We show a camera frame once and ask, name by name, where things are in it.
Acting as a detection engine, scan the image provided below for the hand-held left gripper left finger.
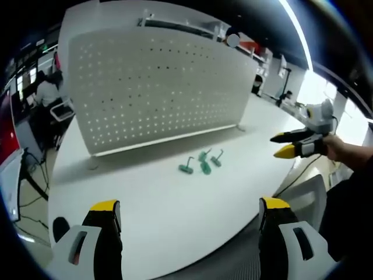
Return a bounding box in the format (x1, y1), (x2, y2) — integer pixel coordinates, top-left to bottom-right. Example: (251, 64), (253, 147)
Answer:
(47, 199), (124, 280)

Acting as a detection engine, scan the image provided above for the person's right hand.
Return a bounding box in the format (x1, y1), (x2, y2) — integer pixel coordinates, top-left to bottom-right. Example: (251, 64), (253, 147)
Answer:
(322, 135), (355, 163)

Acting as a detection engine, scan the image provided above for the ceiling light strip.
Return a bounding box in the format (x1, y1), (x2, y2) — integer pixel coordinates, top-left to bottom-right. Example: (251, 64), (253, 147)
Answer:
(278, 0), (314, 74)

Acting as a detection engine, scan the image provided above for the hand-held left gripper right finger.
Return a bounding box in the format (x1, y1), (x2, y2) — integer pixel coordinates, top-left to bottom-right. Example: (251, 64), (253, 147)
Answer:
(258, 196), (339, 280)

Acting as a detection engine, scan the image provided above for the black tripod stand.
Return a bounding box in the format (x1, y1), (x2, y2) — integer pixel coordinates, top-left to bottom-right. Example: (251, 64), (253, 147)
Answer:
(275, 68), (292, 102)

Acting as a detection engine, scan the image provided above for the white perforated mounting plate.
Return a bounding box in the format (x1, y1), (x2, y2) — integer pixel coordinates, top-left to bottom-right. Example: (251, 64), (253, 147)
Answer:
(68, 28), (259, 170)

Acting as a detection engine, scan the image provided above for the black floor cable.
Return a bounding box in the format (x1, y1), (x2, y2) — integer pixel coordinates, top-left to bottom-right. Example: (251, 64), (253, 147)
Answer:
(17, 147), (51, 231)

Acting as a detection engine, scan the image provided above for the person's dark clothing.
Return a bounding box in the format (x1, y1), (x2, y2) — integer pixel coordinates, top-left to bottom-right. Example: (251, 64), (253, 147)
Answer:
(318, 163), (373, 265)

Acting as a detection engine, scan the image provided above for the red screen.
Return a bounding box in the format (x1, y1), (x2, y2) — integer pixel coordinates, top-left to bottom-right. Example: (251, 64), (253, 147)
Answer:
(0, 87), (24, 166)

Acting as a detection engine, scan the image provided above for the black round table grommet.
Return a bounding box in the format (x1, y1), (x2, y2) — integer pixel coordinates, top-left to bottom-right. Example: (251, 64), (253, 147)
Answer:
(52, 216), (71, 243)

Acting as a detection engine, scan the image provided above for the white shelf rack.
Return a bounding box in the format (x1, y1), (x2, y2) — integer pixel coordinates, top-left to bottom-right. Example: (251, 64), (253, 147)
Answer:
(137, 9), (224, 42)

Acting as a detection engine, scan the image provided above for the white monitor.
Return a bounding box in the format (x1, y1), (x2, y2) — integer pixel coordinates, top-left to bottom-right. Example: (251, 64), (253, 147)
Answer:
(0, 149), (25, 224)

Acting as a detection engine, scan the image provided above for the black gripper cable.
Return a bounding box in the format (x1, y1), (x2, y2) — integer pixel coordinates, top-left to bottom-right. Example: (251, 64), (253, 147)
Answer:
(279, 153), (323, 195)

